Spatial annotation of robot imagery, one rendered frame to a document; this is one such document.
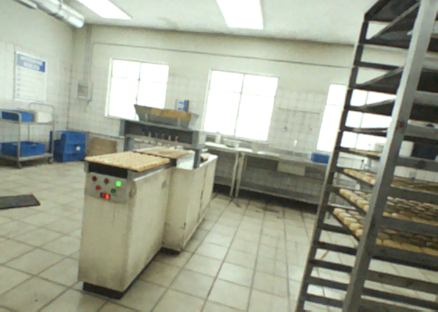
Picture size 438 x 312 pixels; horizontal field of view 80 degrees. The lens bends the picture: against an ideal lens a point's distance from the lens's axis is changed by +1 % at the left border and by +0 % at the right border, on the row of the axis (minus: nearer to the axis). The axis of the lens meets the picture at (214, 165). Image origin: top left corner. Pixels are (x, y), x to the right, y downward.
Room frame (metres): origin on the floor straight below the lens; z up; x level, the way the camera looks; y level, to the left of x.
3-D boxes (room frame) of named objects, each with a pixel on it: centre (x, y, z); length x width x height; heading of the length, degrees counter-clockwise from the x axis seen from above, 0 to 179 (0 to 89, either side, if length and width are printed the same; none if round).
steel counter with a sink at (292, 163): (4.91, -0.49, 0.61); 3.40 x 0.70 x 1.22; 77
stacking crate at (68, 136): (5.58, 3.20, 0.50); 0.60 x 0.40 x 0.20; 170
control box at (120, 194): (1.56, 0.63, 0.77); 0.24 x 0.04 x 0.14; 81
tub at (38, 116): (4.85, 3.46, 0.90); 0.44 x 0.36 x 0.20; 86
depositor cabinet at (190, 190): (2.89, 0.43, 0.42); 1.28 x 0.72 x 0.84; 171
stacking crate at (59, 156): (5.58, 3.20, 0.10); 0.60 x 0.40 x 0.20; 165
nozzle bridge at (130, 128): (2.42, 0.50, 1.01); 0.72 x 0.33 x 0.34; 81
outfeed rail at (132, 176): (2.51, 0.34, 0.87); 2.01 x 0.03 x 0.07; 171
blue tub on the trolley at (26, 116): (4.47, 3.48, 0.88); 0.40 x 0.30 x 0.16; 81
